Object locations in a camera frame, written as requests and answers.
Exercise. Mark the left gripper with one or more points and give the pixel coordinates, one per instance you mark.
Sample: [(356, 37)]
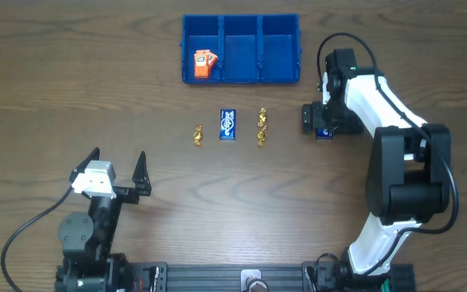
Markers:
[(127, 196)]

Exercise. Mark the gold candy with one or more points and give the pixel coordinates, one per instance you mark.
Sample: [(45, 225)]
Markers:
[(262, 136), (262, 117), (197, 136)]

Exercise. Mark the blue candy pack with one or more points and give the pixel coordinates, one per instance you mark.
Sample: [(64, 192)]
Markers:
[(323, 135), (227, 124)]

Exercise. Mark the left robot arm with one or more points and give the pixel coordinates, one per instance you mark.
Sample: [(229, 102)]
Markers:
[(104, 227)]

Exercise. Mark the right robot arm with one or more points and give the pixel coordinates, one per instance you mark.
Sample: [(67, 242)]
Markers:
[(383, 109)]

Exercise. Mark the blue tray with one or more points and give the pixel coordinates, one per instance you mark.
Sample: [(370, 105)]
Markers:
[(241, 61)]

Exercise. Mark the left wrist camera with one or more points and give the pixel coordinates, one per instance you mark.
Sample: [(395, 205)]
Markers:
[(94, 179)]

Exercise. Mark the mounting rail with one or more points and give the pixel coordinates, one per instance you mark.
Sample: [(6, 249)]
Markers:
[(209, 277)]

